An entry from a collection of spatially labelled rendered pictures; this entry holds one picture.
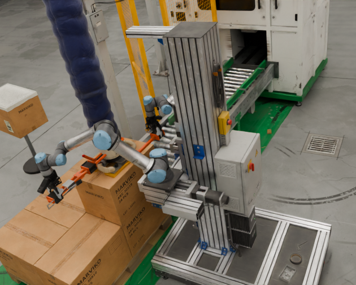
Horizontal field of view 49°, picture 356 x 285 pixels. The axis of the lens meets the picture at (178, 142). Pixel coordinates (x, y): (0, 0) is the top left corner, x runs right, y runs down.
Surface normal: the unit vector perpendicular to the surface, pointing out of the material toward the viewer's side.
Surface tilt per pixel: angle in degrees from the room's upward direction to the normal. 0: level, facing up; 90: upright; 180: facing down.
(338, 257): 0
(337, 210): 0
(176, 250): 0
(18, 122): 90
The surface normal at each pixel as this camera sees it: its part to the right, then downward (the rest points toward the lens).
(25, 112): 0.79, 0.24
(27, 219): -0.16, -0.81
